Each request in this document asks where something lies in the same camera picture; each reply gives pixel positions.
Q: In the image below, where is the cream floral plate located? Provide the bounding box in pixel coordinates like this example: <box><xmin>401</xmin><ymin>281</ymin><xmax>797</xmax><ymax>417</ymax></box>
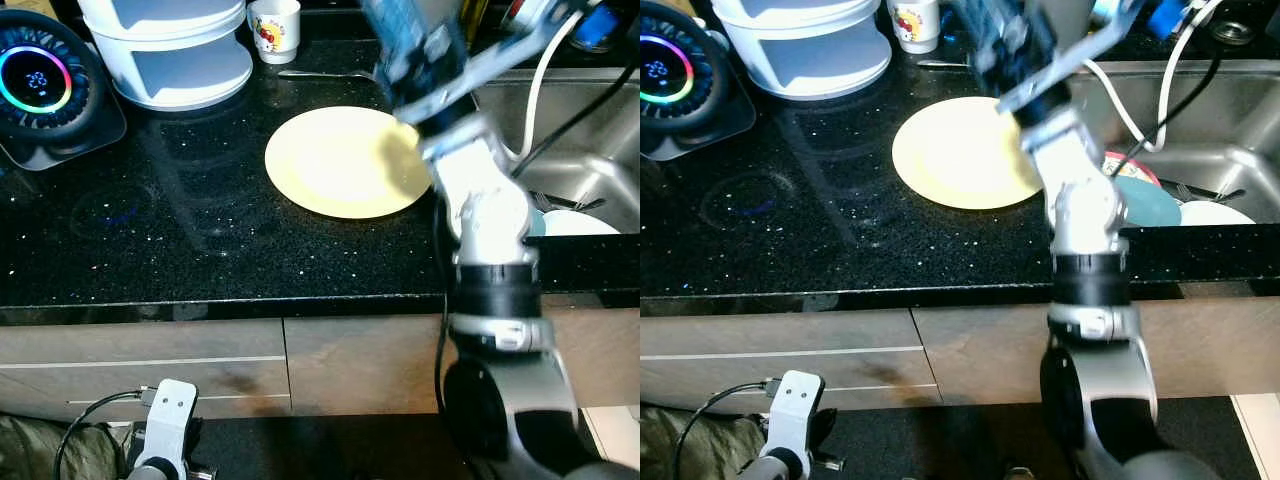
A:
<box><xmin>890</xmin><ymin>95</ymin><xmax>1048</xmax><ymax>212</ymax></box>
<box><xmin>263</xmin><ymin>105</ymin><xmax>434</xmax><ymax>221</ymax></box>

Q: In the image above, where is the pink rimmed floral plate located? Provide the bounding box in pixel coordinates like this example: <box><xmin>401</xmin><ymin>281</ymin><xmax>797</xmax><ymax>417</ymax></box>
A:
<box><xmin>1103</xmin><ymin>150</ymin><xmax>1163</xmax><ymax>188</ymax></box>

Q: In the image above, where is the grey cabinet drawer front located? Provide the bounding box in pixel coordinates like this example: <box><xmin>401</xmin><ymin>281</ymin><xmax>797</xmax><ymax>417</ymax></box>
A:
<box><xmin>0</xmin><ymin>357</ymin><xmax>294</xmax><ymax>421</ymax></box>
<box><xmin>0</xmin><ymin>320</ymin><xmax>288</xmax><ymax>369</ymax></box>
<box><xmin>640</xmin><ymin>309</ymin><xmax>918</xmax><ymax>358</ymax></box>
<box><xmin>640</xmin><ymin>348</ymin><xmax>943</xmax><ymax>410</ymax></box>

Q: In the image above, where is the small white printed cup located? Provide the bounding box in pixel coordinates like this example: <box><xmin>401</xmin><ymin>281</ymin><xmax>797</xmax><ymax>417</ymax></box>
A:
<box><xmin>246</xmin><ymin>0</ymin><xmax>303</xmax><ymax>66</ymax></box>
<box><xmin>886</xmin><ymin>0</ymin><xmax>942</xmax><ymax>56</ymax></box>

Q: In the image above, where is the black floor mat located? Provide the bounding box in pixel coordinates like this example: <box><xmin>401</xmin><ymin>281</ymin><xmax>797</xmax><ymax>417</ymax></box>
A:
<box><xmin>185</xmin><ymin>408</ymin><xmax>603</xmax><ymax>480</ymax></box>
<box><xmin>818</xmin><ymin>397</ymin><xmax>1263</xmax><ymax>480</ymax></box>

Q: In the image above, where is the olive cloth covered leg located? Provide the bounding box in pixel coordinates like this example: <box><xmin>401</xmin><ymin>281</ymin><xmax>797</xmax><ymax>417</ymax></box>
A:
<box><xmin>0</xmin><ymin>411</ymin><xmax>128</xmax><ymax>480</ymax></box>
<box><xmin>640</xmin><ymin>404</ymin><xmax>768</xmax><ymax>480</ymax></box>

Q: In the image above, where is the grey cabinet door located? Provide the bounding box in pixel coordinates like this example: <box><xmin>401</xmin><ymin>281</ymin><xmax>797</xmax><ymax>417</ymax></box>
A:
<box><xmin>282</xmin><ymin>314</ymin><xmax>463</xmax><ymax>417</ymax></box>
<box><xmin>1133</xmin><ymin>297</ymin><xmax>1280</xmax><ymax>400</ymax></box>
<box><xmin>911</xmin><ymin>304</ymin><xmax>1063</xmax><ymax>407</ymax></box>
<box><xmin>538</xmin><ymin>307</ymin><xmax>640</xmax><ymax>410</ymax></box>

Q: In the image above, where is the stainless steel sink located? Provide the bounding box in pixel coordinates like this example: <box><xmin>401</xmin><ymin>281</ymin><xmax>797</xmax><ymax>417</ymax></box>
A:
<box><xmin>1078</xmin><ymin>57</ymin><xmax>1280</xmax><ymax>227</ymax></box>
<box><xmin>472</xmin><ymin>64</ymin><xmax>640</xmax><ymax>237</ymax></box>

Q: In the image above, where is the dark metal utensil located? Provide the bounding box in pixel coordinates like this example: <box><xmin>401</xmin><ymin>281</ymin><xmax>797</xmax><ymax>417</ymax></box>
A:
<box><xmin>528</xmin><ymin>190</ymin><xmax>607</xmax><ymax>214</ymax></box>
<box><xmin>1163</xmin><ymin>180</ymin><xmax>1247</xmax><ymax>204</ymax></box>

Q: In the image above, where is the white tiered food container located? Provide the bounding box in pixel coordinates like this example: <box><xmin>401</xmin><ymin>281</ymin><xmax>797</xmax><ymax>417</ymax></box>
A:
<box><xmin>78</xmin><ymin>0</ymin><xmax>255</xmax><ymax>112</ymax></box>
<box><xmin>712</xmin><ymin>0</ymin><xmax>894</xmax><ymax>102</ymax></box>

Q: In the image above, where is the small white bowl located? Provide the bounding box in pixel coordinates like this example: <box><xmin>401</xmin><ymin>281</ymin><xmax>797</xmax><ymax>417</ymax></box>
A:
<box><xmin>1179</xmin><ymin>200</ymin><xmax>1257</xmax><ymax>227</ymax></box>
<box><xmin>540</xmin><ymin>208</ymin><xmax>622</xmax><ymax>237</ymax></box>

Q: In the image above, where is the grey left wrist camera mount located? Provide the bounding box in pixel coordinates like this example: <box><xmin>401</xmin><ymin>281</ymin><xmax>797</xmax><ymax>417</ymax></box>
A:
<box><xmin>133</xmin><ymin>379</ymin><xmax>202</xmax><ymax>473</ymax></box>
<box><xmin>764</xmin><ymin>370</ymin><xmax>827</xmax><ymax>471</ymax></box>

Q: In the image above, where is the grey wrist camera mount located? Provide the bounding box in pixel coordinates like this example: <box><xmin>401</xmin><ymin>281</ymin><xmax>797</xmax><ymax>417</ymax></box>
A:
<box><xmin>133</xmin><ymin>379</ymin><xmax>202</xmax><ymax>473</ymax></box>
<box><xmin>393</xmin><ymin>0</ymin><xmax>623</xmax><ymax>128</ymax></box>
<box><xmin>764</xmin><ymin>370</ymin><xmax>827</xmax><ymax>471</ymax></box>
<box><xmin>993</xmin><ymin>0</ymin><xmax>1191</xmax><ymax>118</ymax></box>

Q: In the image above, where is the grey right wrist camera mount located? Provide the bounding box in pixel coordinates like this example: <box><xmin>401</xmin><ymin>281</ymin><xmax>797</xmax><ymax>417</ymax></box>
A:
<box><xmin>993</xmin><ymin>0</ymin><xmax>1191</xmax><ymax>118</ymax></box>
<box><xmin>393</xmin><ymin>0</ymin><xmax>623</xmax><ymax>128</ymax></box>

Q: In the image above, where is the white faucet hose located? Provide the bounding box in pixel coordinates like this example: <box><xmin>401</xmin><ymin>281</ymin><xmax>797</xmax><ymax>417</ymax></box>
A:
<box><xmin>1083</xmin><ymin>0</ymin><xmax>1228</xmax><ymax>154</ymax></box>
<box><xmin>498</xmin><ymin>8</ymin><xmax>589</xmax><ymax>163</ymax></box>

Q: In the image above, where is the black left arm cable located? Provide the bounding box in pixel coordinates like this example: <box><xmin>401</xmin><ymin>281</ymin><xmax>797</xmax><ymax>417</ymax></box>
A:
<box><xmin>51</xmin><ymin>389</ymin><xmax>157</xmax><ymax>480</ymax></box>
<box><xmin>671</xmin><ymin>379</ymin><xmax>783</xmax><ymax>480</ymax></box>

